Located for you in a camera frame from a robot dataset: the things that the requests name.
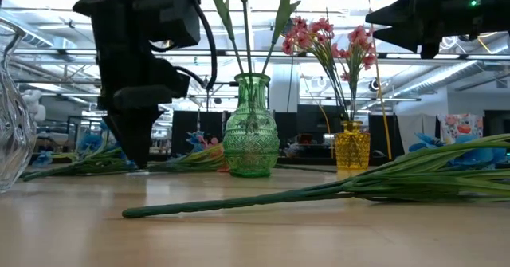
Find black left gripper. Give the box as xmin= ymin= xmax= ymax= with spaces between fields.
xmin=73 ymin=0 xmax=190 ymax=169

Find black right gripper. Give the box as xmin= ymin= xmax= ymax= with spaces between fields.
xmin=365 ymin=0 xmax=510 ymax=59

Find pink artificial flower bunch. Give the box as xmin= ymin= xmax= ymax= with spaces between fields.
xmin=145 ymin=136 xmax=231 ymax=175
xmin=332 ymin=24 xmax=378 ymax=123
xmin=281 ymin=16 xmax=351 ymax=123

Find green stems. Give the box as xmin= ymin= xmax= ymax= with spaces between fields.
xmin=261 ymin=0 xmax=303 ymax=76

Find white artificial tulip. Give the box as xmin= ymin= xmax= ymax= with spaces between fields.
xmin=235 ymin=0 xmax=254 ymax=77
xmin=202 ymin=0 xmax=245 ymax=76

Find green glass vase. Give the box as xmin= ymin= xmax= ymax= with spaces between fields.
xmin=222 ymin=72 xmax=281 ymax=179

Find clear glass vase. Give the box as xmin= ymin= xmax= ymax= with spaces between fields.
xmin=0 ymin=18 xmax=37 ymax=193

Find yellow glass vase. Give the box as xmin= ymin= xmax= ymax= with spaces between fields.
xmin=333 ymin=120 xmax=371 ymax=171

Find long ceiling light bar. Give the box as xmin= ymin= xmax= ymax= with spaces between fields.
xmin=14 ymin=47 xmax=510 ymax=61

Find white partition panel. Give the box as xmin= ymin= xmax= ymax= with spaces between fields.
xmin=396 ymin=113 xmax=439 ymax=156

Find floral patterned cloth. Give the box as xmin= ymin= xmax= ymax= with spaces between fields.
xmin=437 ymin=113 xmax=485 ymax=145

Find yellow cable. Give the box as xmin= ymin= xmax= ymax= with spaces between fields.
xmin=365 ymin=0 xmax=394 ymax=161

